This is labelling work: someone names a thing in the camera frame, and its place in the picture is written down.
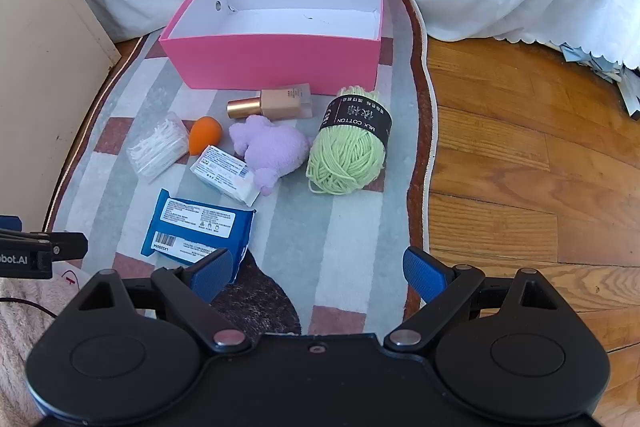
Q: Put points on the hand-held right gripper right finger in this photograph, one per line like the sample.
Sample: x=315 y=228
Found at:
x=425 y=274

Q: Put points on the pink cardboard box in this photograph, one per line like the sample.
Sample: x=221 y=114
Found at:
x=280 y=57

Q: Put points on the green yarn ball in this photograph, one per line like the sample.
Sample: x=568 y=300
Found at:
x=347 y=147

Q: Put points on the orange makeup sponge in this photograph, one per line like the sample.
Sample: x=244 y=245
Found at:
x=204 y=134

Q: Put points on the striped rug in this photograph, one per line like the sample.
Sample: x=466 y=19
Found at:
x=350 y=232

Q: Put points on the purple plush toy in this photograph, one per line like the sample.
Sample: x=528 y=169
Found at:
x=272 y=147

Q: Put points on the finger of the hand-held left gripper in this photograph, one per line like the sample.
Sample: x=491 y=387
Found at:
x=10 y=224
x=70 y=244

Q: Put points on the small white blue packet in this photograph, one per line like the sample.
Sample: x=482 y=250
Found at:
x=222 y=169

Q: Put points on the pile of papers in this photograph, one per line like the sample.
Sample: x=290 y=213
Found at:
x=615 y=72

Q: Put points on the blue wet wipes pack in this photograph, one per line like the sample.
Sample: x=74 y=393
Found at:
x=200 y=227

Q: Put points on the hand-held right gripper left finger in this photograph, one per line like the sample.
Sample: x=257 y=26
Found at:
x=210 y=278

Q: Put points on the clear bag of cotton swabs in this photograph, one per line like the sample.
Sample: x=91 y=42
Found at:
x=157 y=147

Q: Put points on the beige foundation bottle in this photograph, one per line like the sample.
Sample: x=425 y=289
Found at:
x=280 y=103

